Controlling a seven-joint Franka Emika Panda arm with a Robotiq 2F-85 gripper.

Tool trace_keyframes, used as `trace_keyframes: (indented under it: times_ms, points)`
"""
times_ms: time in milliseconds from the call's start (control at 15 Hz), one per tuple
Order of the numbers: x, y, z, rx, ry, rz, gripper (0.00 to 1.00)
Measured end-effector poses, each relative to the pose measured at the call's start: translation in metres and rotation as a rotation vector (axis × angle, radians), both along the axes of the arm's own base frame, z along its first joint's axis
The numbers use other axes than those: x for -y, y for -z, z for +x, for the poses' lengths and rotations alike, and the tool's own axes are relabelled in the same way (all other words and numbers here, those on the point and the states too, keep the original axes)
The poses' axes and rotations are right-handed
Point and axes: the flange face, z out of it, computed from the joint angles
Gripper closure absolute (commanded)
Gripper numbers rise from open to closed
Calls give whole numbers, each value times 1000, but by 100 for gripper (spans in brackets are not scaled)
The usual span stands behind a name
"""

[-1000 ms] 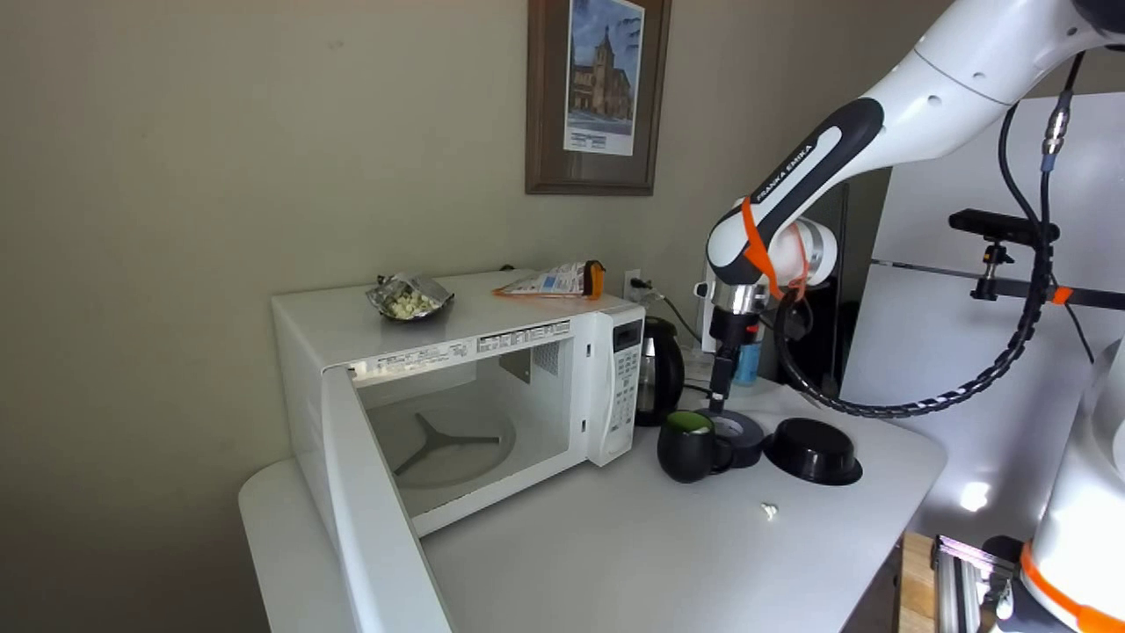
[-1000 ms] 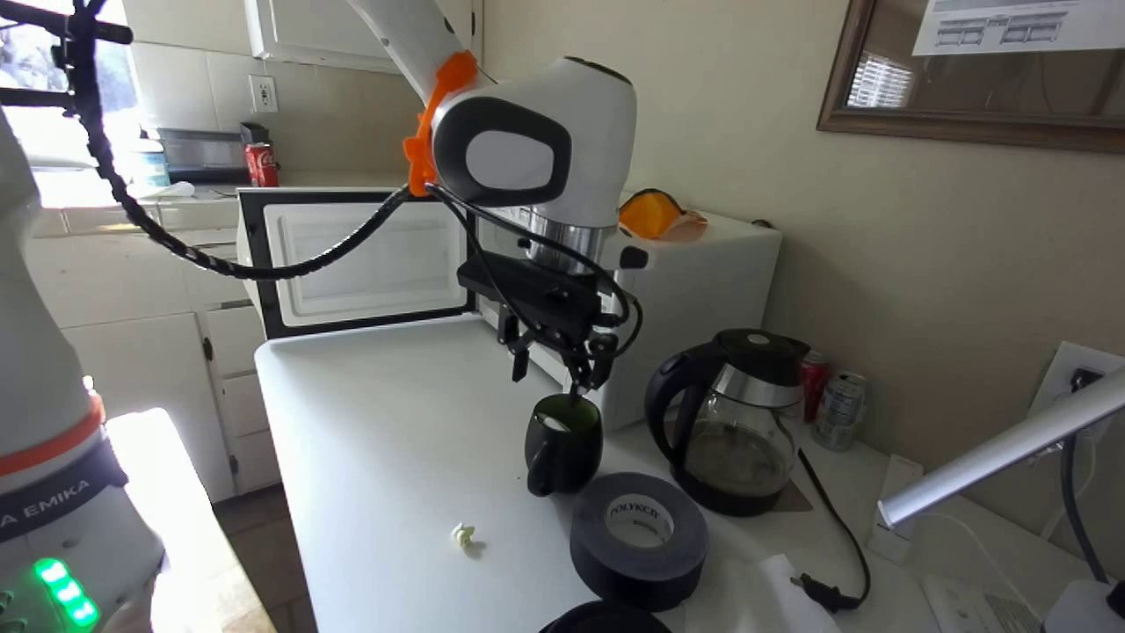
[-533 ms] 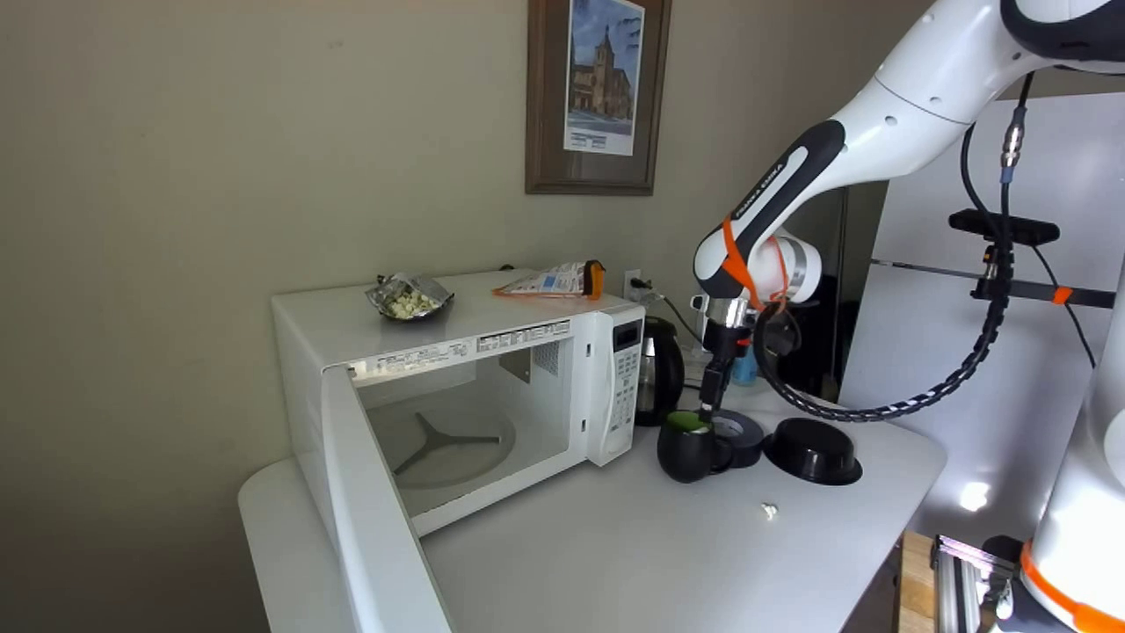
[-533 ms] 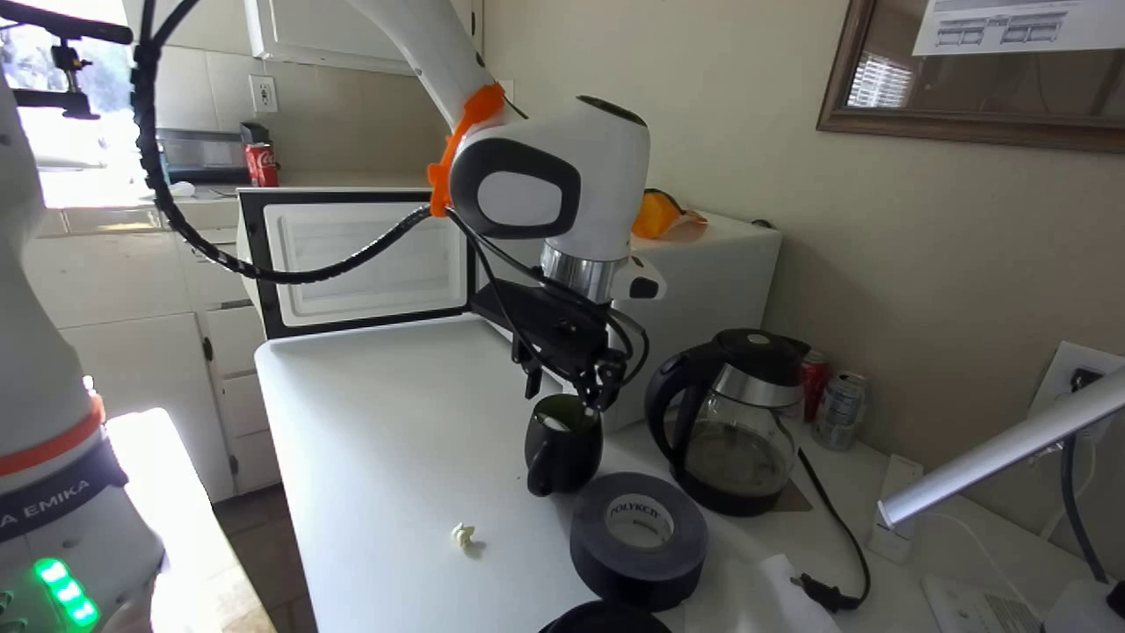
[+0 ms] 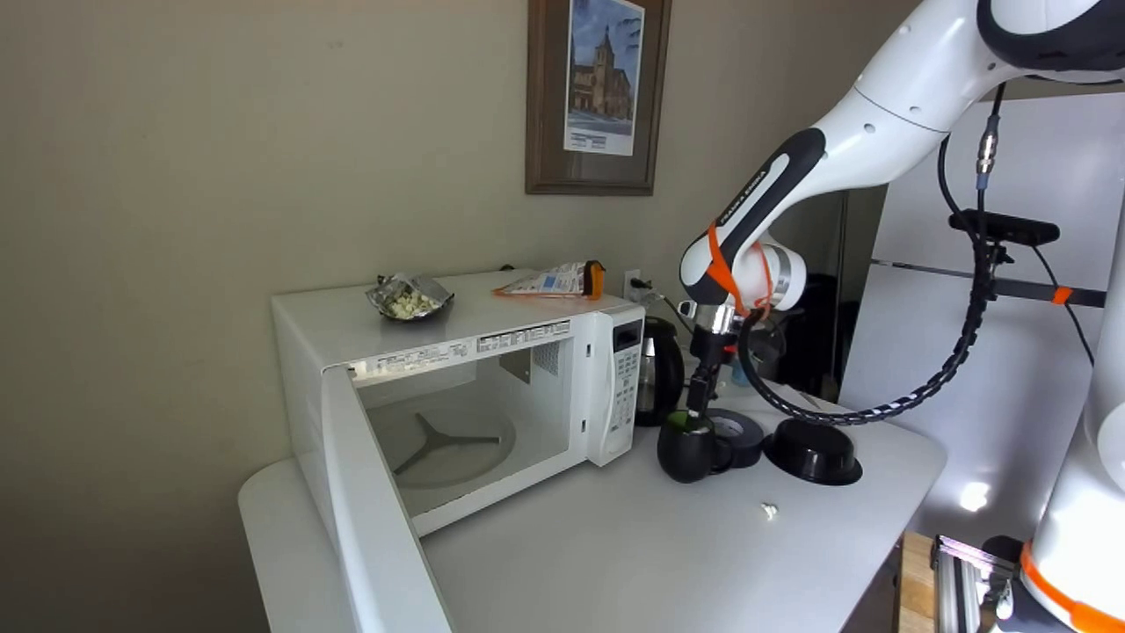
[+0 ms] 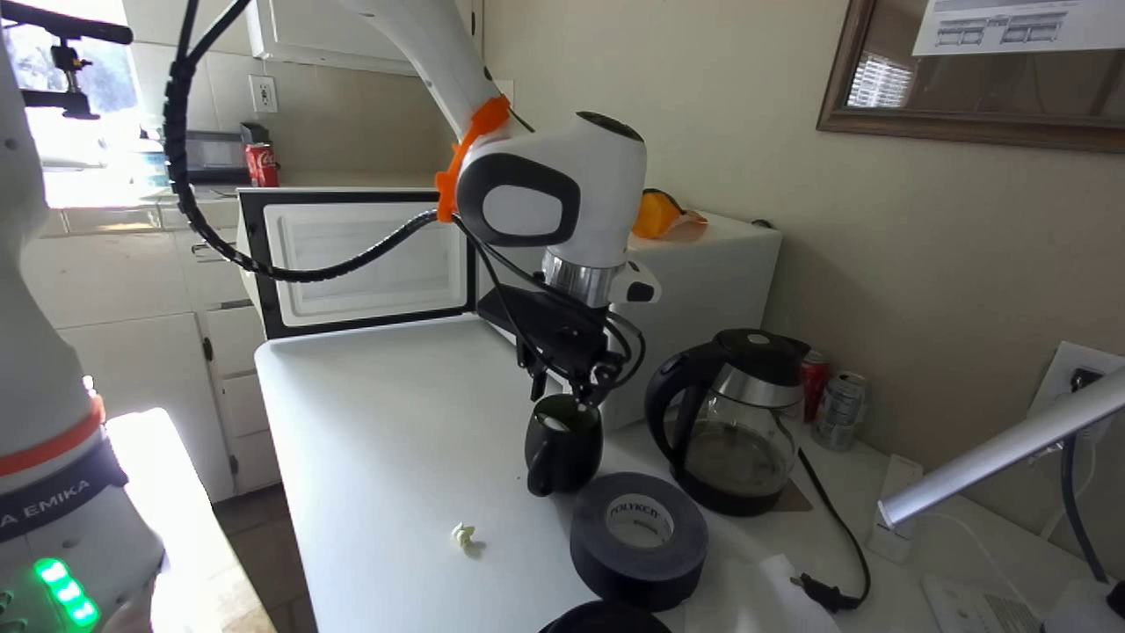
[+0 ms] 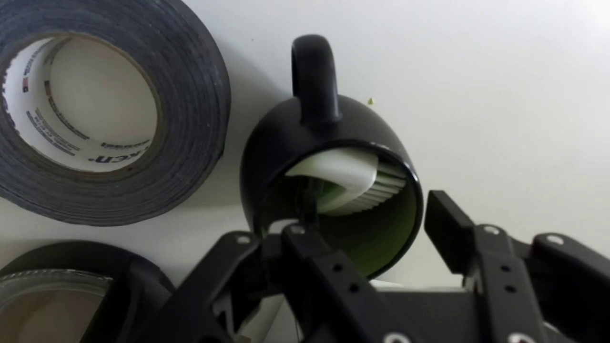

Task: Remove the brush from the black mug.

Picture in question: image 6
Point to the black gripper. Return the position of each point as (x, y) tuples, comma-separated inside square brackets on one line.
[(550, 322)]

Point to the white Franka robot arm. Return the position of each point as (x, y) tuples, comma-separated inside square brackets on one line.
[(586, 176)]

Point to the black mug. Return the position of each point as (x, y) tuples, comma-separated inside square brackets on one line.
[(563, 453)]

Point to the white microwave oven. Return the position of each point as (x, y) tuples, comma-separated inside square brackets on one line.
[(716, 287)]

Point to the black glass electric kettle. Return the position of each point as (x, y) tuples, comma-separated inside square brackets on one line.
[(733, 457)]

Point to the small white crumpled scrap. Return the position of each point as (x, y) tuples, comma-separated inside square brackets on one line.
[(464, 540)]

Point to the orange plastic item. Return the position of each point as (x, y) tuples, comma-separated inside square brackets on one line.
[(655, 217)]

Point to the black round lid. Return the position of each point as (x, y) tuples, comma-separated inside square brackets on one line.
[(603, 619)]

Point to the red soda can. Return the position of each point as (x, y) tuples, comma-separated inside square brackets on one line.
[(812, 390)]

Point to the white microwave door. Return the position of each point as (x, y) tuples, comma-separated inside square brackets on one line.
[(354, 250)]

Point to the silver soda can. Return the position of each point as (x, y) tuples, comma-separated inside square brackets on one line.
[(843, 413)]

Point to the black countertop appliance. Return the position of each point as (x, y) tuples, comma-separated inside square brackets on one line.
[(217, 159)]

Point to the white lamp bar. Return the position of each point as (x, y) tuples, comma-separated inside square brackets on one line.
[(1008, 453)]

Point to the white kitchen cabinet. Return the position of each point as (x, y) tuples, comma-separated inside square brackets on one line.
[(128, 305)]

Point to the white spray bottle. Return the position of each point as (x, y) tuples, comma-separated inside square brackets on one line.
[(1090, 611)]

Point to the white printed paper sheet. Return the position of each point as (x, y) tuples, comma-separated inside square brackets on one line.
[(1021, 25)]

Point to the black duct tape roll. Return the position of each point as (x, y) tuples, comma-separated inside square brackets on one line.
[(611, 558)]

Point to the brown wooden picture frame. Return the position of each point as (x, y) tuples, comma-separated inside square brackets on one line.
[(970, 124)]

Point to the white wall outlet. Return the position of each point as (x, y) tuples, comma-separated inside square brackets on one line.
[(1060, 366)]

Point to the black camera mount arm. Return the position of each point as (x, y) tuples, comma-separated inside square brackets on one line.
[(58, 21)]

